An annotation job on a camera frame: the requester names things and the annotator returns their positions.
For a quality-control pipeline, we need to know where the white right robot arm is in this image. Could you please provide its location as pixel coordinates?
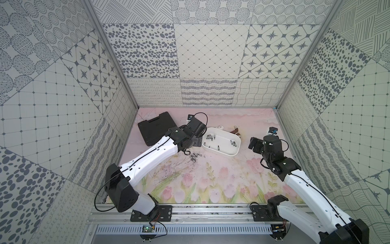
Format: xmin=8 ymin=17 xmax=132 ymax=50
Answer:
xmin=248 ymin=127 xmax=370 ymax=244

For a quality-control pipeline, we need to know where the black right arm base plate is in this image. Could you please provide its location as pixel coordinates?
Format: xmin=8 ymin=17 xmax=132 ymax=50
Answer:
xmin=249 ymin=202 xmax=289 ymax=223

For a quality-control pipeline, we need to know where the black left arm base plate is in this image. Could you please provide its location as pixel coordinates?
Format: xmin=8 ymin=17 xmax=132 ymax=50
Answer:
xmin=131 ymin=205 xmax=173 ymax=222

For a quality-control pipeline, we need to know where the white slotted cable duct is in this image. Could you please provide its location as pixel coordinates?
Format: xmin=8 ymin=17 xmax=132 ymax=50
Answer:
xmin=95 ymin=223 xmax=272 ymax=235

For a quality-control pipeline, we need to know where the aluminium mounting rail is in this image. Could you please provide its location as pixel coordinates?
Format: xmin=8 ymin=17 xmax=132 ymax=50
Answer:
xmin=86 ymin=203 xmax=291 ymax=225

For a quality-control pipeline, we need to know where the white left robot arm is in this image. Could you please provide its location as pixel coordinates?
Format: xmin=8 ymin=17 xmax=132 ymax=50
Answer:
xmin=102 ymin=114 xmax=207 ymax=216

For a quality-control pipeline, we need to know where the white plastic storage box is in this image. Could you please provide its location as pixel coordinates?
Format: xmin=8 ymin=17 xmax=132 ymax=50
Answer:
xmin=202 ymin=127 xmax=241 ymax=157

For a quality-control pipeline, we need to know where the black plastic tool case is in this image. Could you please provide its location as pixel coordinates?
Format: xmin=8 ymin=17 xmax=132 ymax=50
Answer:
xmin=138 ymin=112 xmax=177 ymax=146

